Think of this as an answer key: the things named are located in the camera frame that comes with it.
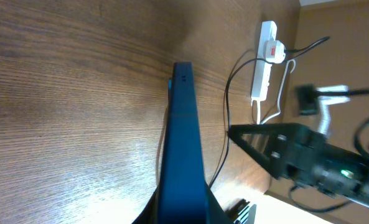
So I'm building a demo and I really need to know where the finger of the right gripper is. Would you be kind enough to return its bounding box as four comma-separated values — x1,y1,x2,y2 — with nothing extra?
228,123,299,179

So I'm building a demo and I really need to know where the white power strip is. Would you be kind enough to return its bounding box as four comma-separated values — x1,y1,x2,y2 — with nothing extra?
251,21,277,101

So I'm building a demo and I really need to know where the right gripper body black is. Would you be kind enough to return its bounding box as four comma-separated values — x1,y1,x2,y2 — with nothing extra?
277,124,369,208

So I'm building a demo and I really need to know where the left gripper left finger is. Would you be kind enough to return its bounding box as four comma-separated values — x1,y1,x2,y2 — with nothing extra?
133,187,159,224

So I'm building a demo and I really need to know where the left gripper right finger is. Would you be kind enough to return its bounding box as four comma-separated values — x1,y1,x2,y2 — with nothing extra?
205,184,256,224

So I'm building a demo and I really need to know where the blue Samsung smartphone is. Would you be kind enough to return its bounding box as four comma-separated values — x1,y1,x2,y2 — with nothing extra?
156,62,207,223

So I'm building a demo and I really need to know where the white power strip cord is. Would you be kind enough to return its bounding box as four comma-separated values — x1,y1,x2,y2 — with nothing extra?
251,58,297,125

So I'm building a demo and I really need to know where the white charger plug adapter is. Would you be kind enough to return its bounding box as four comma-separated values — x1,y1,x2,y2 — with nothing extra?
263,40,286,63

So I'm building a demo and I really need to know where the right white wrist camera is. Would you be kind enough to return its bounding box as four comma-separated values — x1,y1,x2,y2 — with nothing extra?
295,85,350,136

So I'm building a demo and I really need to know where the right camera black cable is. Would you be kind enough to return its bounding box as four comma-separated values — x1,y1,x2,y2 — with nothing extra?
288,86,369,214

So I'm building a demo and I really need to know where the black USB charging cable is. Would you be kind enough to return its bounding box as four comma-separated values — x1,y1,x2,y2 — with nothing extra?
208,36,331,189

